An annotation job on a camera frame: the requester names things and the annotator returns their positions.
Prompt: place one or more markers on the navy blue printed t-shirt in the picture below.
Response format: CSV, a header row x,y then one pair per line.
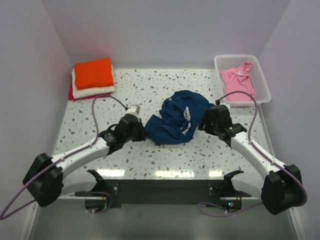
x,y
179,117

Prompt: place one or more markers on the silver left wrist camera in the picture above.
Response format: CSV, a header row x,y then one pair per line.
x,y
133,110

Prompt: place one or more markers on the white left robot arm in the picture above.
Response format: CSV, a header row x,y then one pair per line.
x,y
45,178

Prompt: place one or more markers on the white plastic mesh basket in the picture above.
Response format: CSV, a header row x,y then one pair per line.
x,y
257,77

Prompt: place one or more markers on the pink polo shirt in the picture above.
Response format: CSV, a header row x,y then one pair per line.
x,y
238,79

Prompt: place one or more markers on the folded magenta t-shirt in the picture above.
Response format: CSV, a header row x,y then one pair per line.
x,y
89,93

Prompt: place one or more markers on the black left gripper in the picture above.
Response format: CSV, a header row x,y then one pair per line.
x,y
143,134

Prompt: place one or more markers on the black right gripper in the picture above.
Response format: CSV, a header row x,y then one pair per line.
x,y
206,117

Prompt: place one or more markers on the folded cream t-shirt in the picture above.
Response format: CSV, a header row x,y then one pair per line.
x,y
73,77

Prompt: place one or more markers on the folded orange t-shirt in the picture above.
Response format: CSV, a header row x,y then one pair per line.
x,y
94,74

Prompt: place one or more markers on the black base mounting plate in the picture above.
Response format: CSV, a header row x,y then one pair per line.
x,y
114,193

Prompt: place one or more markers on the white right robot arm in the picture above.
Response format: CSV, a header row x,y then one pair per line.
x,y
282,184

